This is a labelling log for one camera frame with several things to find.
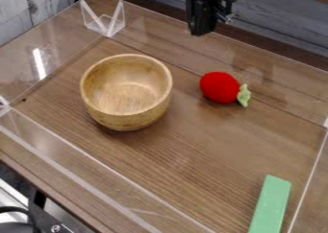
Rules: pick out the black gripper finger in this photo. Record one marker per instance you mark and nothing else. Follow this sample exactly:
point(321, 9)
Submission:
point(201, 16)

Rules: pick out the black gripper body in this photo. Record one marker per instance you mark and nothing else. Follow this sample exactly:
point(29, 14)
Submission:
point(219, 2)

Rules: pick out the red plush strawberry toy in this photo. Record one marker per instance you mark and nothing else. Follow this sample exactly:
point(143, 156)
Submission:
point(221, 88)

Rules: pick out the light wooden bowl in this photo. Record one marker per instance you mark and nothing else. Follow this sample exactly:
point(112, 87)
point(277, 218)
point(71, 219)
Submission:
point(126, 91)

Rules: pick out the green tape strip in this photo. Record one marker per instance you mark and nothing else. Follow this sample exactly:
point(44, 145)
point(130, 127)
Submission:
point(268, 214)

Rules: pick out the clear acrylic corner bracket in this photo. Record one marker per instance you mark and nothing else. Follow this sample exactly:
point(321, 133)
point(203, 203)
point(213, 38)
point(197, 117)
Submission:
point(104, 25)

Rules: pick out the clear acrylic enclosure wall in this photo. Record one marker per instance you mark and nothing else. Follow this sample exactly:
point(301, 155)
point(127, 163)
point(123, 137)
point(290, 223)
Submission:
point(185, 176)

